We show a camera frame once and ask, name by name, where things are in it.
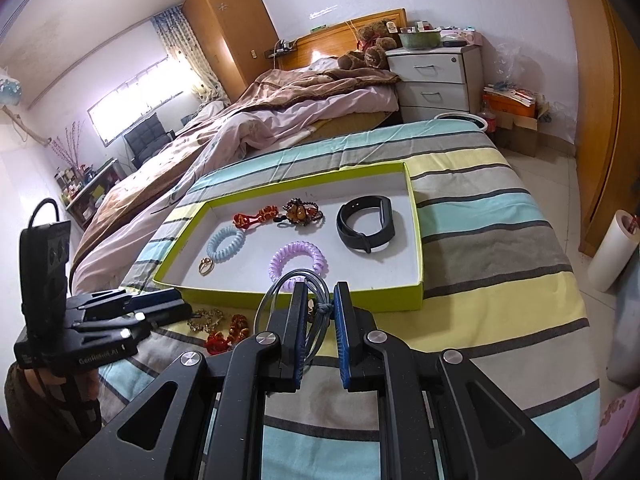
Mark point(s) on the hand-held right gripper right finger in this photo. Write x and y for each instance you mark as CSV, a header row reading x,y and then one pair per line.
x,y
342,340

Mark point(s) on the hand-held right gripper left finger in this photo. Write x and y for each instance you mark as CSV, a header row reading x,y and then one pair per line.
x,y
300,335

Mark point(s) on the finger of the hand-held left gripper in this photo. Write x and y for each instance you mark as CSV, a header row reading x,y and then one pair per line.
x,y
125,300
125,329

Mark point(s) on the yellow-green cardboard box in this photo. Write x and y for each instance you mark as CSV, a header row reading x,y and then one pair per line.
x,y
390,297

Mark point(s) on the black wristband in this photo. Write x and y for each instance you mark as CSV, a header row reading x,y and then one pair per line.
x,y
350,237

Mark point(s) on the brown beaded charm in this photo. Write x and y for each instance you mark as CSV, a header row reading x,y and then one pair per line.
x,y
300,212

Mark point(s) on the person's left forearm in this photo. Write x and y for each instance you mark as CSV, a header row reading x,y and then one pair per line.
x,y
35,425

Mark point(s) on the cluttered desk shelf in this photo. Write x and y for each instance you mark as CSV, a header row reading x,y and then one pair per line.
x,y
95,195

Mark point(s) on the dried flower branches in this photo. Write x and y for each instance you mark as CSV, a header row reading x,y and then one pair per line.
x,y
70,147

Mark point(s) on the black chair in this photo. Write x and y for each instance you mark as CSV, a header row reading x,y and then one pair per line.
x,y
147,137

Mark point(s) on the striped bed sheet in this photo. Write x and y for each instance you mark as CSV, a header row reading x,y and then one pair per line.
x,y
475,240

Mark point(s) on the window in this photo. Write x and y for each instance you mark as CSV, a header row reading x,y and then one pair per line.
x,y
135,100

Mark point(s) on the bed with pink-brown duvet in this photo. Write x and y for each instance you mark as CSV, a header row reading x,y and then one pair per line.
x,y
260,125

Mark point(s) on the white round bin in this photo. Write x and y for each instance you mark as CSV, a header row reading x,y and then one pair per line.
x,y
465,119

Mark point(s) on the brown blanket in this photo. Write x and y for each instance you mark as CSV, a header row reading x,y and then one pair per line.
x,y
310,82

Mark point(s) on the patterned curtain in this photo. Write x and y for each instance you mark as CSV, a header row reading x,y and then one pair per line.
x,y
190,55

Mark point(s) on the plastic bottle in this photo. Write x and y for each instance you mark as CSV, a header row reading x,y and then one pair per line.
x,y
487,120

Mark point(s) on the cardboard box with papers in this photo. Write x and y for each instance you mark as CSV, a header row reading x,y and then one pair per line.
x,y
520,130

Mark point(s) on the white paper roll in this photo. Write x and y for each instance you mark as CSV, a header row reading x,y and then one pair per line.
x,y
610,255

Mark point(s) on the grey cloth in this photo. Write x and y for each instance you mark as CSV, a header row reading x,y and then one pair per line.
x,y
625,330

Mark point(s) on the white nightstand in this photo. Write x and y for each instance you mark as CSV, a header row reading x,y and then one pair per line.
x,y
430,67

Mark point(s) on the power strip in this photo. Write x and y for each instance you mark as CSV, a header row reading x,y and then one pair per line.
x,y
280,49

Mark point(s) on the pink printed bag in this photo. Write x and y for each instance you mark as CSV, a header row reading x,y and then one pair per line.
x,y
615,435

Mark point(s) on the wooden wardrobe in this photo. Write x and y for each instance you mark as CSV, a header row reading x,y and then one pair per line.
x,y
230,25

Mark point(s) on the wooden headboard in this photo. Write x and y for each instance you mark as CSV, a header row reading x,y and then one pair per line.
x,y
330,40

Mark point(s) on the brown teddy bear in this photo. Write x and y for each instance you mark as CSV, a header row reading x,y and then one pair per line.
x,y
372,40

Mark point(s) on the green basin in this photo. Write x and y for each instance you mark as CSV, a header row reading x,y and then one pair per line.
x,y
420,40

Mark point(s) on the clear plastic bag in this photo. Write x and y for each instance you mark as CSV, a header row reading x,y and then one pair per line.
x,y
510,65

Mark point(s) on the pile of small toiletries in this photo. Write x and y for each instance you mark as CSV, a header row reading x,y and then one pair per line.
x,y
460,35

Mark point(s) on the wooden sliding door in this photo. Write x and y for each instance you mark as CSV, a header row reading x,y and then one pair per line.
x,y
600,110

